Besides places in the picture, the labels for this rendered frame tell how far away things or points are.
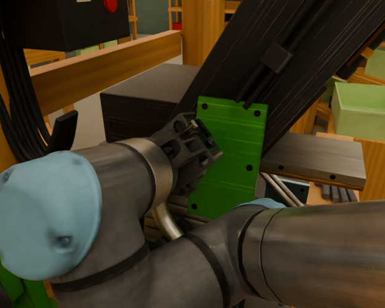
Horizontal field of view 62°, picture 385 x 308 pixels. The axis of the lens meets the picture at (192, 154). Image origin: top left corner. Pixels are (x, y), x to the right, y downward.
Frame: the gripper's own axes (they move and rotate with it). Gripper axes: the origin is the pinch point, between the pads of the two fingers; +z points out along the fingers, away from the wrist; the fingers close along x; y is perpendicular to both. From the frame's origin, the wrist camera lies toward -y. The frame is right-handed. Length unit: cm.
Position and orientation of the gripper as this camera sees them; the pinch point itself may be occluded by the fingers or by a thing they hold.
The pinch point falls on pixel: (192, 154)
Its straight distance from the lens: 52.7
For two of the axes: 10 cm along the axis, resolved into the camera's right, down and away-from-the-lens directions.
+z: 3.4, -1.6, 9.3
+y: 7.3, -5.7, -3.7
